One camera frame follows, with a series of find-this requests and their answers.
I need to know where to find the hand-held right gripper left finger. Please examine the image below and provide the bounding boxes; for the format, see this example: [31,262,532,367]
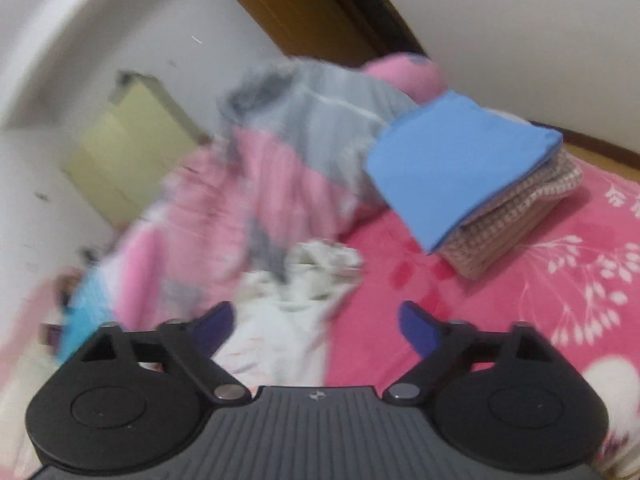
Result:
[75,301,251,405]

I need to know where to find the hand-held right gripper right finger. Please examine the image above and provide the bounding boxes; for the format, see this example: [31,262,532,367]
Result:
[382,301,561,405]

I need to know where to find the pink floral blanket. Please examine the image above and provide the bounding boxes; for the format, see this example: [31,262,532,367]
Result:
[320,152,640,480]

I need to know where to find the pale yellow wardrobe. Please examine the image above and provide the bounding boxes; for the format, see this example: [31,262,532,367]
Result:
[60,72,211,231]

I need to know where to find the pink white headboard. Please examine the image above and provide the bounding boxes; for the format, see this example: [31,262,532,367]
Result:
[0,267,83,461]

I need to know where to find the wooden door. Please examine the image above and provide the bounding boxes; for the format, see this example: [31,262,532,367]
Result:
[215,0,431,68]

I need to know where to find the teal striped pink pillow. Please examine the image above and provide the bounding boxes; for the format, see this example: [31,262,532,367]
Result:
[57,270,118,366]

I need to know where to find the white sweatshirt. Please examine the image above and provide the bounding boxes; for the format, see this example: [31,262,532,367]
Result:
[210,240,366,391]

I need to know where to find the pink grey quilt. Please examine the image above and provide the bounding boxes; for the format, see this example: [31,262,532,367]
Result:
[107,54,443,331]

